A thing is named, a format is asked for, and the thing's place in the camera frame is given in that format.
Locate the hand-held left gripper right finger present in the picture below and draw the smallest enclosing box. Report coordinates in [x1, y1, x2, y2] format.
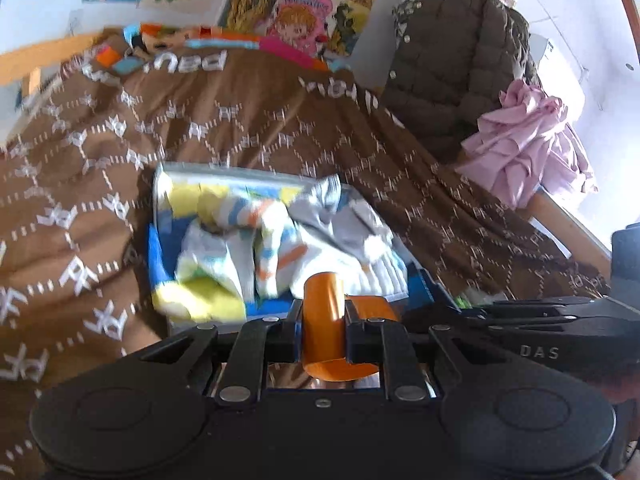
[344, 300, 501, 403]

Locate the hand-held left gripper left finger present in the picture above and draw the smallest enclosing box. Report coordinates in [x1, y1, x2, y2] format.
[140, 300, 306, 406]

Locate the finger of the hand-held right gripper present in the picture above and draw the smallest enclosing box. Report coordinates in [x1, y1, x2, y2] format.
[492, 296, 612, 317]
[419, 270, 607, 335]

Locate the orange plastic packet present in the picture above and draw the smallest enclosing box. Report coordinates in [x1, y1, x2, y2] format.
[302, 272, 401, 382]

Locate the white gauze towel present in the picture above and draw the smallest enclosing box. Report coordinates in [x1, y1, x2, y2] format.
[357, 240, 410, 303]

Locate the grey shallow box with drawing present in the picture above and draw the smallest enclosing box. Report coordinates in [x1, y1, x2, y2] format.
[147, 161, 431, 335]

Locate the striped white baby towel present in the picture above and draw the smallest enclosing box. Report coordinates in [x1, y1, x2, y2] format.
[197, 194, 313, 301]

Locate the grey white cloth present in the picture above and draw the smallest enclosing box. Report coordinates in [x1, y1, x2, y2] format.
[290, 175, 397, 267]

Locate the pink cloth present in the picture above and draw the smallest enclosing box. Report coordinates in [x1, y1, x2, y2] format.
[457, 80, 598, 211]

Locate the brown blanket with colourful blocks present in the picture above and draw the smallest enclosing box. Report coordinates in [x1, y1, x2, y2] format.
[0, 22, 616, 480]

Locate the white air conditioner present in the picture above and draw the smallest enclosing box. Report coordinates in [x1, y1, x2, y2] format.
[527, 32, 588, 126]

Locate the brown quilted jacket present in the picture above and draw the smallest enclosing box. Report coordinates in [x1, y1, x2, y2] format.
[380, 0, 543, 163]

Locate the group of colourful wall drawings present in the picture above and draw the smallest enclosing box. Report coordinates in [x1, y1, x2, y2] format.
[82, 0, 526, 61]

